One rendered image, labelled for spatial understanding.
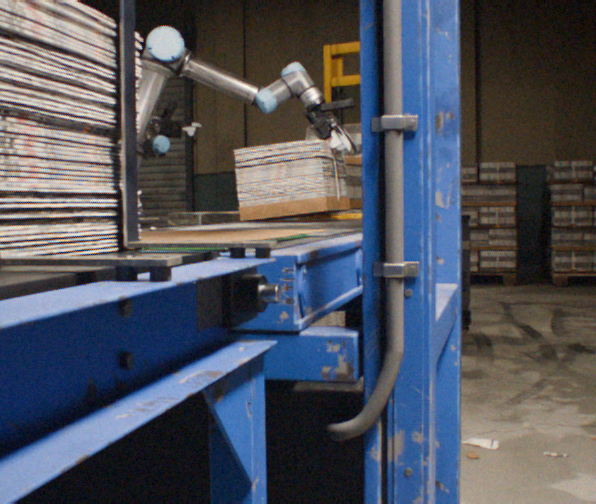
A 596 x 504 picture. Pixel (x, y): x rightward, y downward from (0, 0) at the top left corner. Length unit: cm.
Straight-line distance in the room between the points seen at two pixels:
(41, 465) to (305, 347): 52
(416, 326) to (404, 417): 11
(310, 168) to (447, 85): 103
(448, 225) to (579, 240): 699
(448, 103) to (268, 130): 914
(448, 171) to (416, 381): 66
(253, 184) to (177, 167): 845
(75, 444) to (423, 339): 52
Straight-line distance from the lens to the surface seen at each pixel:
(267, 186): 252
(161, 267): 59
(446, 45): 154
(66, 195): 82
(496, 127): 1017
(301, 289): 94
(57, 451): 49
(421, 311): 92
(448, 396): 156
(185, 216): 342
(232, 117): 1069
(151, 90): 262
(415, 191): 91
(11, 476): 46
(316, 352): 94
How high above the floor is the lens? 85
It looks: 3 degrees down
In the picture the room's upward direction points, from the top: 1 degrees counter-clockwise
